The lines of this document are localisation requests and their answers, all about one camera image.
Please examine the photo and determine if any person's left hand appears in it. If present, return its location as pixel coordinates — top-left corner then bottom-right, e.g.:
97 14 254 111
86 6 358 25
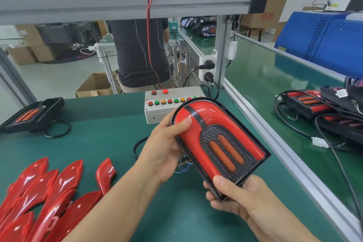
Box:
135 109 194 184

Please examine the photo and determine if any person's right hand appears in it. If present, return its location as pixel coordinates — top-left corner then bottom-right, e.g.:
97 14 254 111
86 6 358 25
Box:
203 174 297 235

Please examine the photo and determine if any coloured wire harness with connector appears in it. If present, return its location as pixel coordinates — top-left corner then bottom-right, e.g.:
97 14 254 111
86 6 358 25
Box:
173 157 195 174

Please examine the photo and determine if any pile of black lamp housings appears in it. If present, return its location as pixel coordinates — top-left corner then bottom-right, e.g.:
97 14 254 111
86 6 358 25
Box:
0 97 72 139

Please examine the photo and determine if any person's left forearm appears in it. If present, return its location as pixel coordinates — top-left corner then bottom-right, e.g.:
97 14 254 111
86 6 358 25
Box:
62 168 165 242

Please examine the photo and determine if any beige test button box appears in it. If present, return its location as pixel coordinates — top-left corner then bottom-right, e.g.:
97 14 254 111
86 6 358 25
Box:
144 86 205 125

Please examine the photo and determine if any low open cardboard carton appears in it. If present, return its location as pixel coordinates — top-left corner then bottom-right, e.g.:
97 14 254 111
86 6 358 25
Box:
75 73 120 98

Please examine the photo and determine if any white power strip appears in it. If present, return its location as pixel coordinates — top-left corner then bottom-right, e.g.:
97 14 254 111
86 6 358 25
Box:
200 53 218 85

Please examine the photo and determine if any white metal stand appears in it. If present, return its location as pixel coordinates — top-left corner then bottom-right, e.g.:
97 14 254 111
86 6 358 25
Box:
95 40 120 93

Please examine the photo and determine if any pile of red lens covers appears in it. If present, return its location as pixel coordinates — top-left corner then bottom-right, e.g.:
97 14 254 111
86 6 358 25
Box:
0 157 117 242

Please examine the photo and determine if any large cardboard box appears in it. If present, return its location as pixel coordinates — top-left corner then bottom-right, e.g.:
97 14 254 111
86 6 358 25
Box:
17 25 60 63

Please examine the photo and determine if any black mesh basket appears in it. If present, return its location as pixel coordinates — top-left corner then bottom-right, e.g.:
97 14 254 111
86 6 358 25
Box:
37 23 94 46

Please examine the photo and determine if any small cardboard box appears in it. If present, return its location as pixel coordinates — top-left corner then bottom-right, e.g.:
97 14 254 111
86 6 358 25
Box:
7 45 37 66

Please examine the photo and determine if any blue plastic crate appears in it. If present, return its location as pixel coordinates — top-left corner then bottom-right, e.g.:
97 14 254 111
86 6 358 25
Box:
275 11 363 78

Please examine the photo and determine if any red power cable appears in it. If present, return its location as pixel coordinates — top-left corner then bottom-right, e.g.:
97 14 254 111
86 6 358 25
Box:
146 0 162 88

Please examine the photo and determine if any white switch box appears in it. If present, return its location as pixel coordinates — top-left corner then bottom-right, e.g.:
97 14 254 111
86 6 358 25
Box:
228 40 238 61

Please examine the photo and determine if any aluminium workstation frame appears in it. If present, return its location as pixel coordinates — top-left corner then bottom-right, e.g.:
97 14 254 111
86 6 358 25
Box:
0 0 271 106

